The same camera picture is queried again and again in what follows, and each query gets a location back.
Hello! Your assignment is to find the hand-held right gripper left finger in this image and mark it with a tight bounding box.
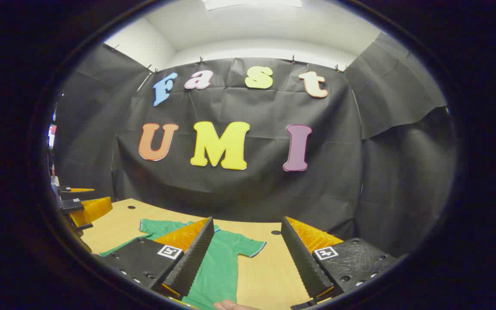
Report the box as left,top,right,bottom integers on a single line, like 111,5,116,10
99,217,215,301

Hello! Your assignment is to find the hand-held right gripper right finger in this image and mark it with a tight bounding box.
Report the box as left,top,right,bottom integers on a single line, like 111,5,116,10
281,217,400,301

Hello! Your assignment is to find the green T-shirt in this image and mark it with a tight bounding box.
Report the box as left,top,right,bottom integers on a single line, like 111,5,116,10
99,218,267,310

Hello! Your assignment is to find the black backdrop cloth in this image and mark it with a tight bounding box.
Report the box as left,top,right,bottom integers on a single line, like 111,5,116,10
54,32,457,259

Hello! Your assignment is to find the ceiling light panel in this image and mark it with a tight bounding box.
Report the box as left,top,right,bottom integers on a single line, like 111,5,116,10
201,0,304,10

